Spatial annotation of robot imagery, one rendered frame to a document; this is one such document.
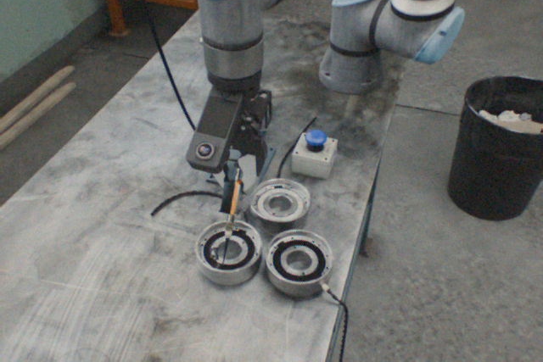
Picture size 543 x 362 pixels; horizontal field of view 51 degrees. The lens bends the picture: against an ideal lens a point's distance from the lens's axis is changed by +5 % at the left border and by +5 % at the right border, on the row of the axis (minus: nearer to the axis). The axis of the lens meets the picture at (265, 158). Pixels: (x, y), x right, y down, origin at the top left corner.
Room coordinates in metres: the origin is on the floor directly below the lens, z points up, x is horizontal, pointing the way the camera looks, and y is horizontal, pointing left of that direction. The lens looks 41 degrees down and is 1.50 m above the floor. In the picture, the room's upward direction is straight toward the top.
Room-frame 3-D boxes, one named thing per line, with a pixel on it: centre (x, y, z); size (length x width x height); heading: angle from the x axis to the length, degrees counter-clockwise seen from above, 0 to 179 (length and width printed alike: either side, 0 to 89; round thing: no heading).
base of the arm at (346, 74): (1.11, -0.20, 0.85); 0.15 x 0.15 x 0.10
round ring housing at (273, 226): (0.66, -0.02, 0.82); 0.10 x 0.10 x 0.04
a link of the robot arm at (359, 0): (1.11, -0.21, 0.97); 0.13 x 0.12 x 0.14; 50
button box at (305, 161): (0.80, -0.10, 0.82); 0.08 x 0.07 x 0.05; 161
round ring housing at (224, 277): (0.56, 0.06, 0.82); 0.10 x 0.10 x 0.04
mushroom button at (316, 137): (0.79, -0.09, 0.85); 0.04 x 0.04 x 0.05
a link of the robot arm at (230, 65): (0.61, 0.04, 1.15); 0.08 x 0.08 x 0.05
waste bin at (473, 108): (1.53, -0.84, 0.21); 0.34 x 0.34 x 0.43
